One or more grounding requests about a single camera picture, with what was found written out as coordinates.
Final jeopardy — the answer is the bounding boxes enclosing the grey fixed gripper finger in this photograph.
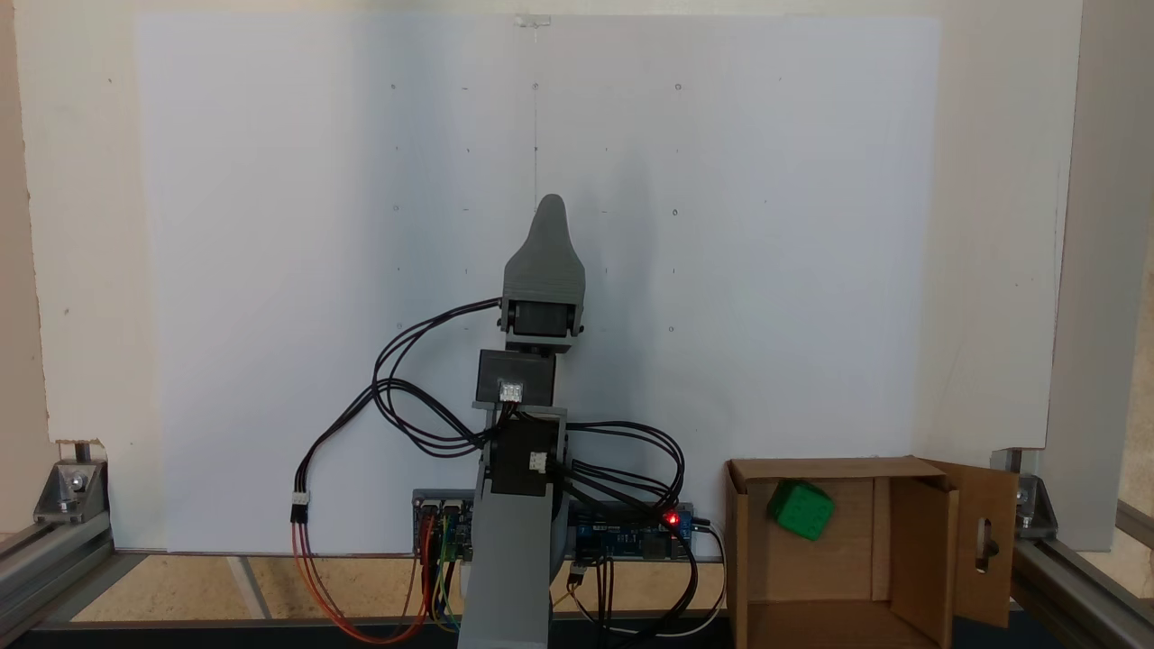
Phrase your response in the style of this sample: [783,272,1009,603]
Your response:
[501,193,588,301]

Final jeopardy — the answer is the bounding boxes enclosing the green dice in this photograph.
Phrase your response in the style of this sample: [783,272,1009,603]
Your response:
[767,480,835,542]

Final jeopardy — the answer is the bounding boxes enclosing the blue circuit board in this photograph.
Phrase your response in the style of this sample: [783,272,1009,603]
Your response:
[570,503,695,562]

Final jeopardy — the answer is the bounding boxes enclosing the large white paper sheet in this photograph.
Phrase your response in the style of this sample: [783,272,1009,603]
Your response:
[135,13,943,555]

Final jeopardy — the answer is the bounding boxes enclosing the brown cardboard box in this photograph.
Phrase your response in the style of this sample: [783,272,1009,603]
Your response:
[724,456,1020,649]

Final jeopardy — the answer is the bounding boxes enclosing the short black cable loops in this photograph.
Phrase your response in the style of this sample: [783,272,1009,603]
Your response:
[552,419,686,524]

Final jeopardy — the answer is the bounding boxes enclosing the circuit board with coloured wires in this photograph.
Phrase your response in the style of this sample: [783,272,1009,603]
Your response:
[413,489,476,562]

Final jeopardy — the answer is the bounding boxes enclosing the coloured jumper wires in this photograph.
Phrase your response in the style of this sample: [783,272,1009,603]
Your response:
[422,514,464,634]

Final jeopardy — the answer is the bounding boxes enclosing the orange wire bundle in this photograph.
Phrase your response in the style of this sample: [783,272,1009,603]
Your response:
[290,521,435,645]

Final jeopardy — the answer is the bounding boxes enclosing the metal corner bracket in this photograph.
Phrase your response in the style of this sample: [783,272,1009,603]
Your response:
[34,460,111,526]
[992,449,1058,533]

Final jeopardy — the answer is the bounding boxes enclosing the aluminium frame rail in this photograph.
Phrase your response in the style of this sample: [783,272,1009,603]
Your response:
[0,514,116,645]
[1010,500,1154,649]

